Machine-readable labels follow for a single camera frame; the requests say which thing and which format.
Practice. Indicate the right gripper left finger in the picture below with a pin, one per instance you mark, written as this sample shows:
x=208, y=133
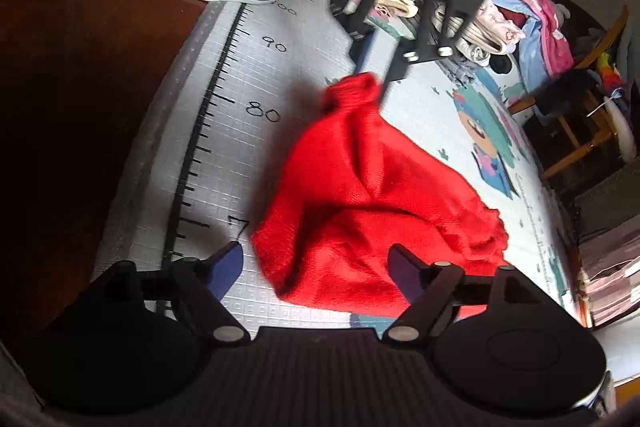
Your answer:
x=184, y=300

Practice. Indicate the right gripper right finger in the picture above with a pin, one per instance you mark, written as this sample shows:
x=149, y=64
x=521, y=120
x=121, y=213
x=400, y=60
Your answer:
x=437, y=292

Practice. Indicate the red knit garment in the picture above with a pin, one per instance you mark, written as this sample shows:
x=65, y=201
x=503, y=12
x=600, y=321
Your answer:
x=352, y=187

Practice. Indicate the pile of unfolded clothes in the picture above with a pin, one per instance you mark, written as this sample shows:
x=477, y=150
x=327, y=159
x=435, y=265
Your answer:
x=450, y=21

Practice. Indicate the pink and blue blanket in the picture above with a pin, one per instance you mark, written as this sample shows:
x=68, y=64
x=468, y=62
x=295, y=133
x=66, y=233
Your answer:
x=531, y=29

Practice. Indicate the wooden chair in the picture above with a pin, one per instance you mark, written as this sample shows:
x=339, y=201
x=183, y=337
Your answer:
x=577, y=108

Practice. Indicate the colourful toy on chair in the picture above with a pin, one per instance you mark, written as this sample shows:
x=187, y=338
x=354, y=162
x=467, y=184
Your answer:
x=611, y=81

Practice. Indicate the striped curtain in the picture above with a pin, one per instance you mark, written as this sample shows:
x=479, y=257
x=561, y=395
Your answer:
x=608, y=247

